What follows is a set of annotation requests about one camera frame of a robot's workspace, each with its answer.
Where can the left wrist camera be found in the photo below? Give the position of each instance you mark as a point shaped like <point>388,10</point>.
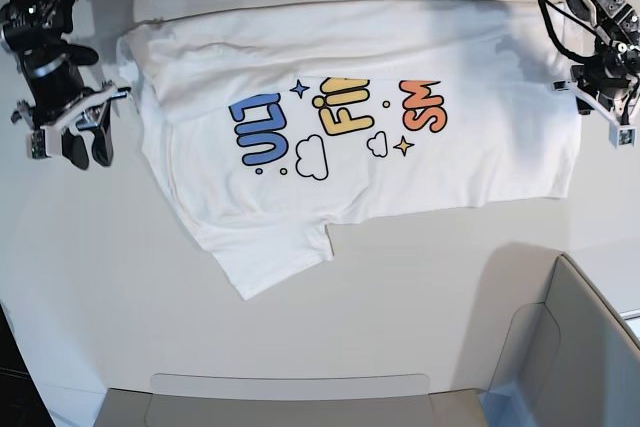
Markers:
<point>622,136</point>

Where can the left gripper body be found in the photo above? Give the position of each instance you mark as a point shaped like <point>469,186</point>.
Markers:
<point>615,96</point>

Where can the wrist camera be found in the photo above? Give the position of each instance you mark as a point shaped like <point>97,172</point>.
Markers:
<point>36,145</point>
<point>622,136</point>

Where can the grey box at right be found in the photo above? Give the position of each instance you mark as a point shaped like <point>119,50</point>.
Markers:
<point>570,360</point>

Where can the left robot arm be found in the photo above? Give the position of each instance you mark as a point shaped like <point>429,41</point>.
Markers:
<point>614,24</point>

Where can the white printed t-shirt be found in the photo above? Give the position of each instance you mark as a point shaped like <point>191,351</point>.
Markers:
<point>265,126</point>

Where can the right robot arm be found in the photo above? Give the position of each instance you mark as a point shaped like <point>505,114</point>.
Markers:
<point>35,29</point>

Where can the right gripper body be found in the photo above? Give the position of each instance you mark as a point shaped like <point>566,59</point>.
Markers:
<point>62,101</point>

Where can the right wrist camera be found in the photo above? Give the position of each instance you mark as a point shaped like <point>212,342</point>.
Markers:
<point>36,145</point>

